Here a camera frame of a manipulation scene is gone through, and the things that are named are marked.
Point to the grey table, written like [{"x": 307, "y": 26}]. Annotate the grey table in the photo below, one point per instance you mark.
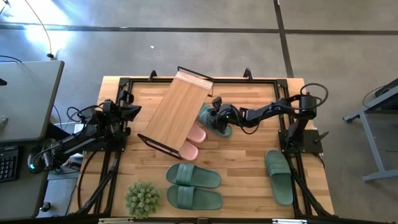
[{"x": 28, "y": 99}]

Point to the grey desk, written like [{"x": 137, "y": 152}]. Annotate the grey desk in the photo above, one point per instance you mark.
[{"x": 18, "y": 199}]

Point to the silver bracket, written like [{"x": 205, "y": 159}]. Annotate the silver bracket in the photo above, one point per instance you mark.
[
  {"x": 115, "y": 221},
  {"x": 289, "y": 221}
]

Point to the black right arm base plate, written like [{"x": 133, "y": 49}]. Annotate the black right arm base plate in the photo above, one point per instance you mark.
[{"x": 308, "y": 143}]

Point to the black clamp lever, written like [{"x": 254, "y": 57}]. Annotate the black clamp lever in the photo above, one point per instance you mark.
[{"x": 321, "y": 137}]

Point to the wooden shelf with black frame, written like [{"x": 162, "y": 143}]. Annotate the wooden shelf with black frame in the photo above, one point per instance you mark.
[{"x": 177, "y": 112}]

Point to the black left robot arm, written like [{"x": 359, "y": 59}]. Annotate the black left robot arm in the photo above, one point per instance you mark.
[{"x": 71, "y": 144}]

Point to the pink rubber slide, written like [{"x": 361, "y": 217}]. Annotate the pink rubber slide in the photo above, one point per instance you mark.
[
  {"x": 197, "y": 134},
  {"x": 190, "y": 152}
]

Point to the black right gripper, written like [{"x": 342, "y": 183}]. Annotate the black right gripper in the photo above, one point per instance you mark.
[{"x": 228, "y": 116}]

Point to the grey metal cart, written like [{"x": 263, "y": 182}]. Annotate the grey metal cart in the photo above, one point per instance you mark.
[{"x": 382, "y": 175}]

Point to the dark green rubber slide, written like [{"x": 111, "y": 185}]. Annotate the dark green rubber slide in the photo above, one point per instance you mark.
[
  {"x": 205, "y": 199},
  {"x": 225, "y": 132},
  {"x": 202, "y": 177},
  {"x": 280, "y": 180}
]

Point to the black caster wheel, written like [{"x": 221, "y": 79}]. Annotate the black caster wheel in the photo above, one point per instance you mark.
[{"x": 45, "y": 207}]

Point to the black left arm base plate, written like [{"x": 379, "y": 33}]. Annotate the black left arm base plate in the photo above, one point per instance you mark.
[{"x": 122, "y": 146}]

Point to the round artificial green plant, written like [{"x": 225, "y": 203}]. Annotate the round artificial green plant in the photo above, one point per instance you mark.
[{"x": 142, "y": 200}]

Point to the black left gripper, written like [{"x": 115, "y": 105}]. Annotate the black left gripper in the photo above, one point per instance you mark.
[{"x": 115, "y": 112}]

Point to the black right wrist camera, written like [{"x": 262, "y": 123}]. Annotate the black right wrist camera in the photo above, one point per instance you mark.
[{"x": 216, "y": 102}]

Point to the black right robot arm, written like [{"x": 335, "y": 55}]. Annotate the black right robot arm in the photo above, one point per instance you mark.
[{"x": 267, "y": 112}]

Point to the black keyboard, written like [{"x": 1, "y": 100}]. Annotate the black keyboard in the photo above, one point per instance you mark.
[{"x": 8, "y": 165}]

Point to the black aluminium rig frame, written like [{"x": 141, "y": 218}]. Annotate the black aluminium rig frame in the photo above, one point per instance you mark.
[{"x": 248, "y": 81}]

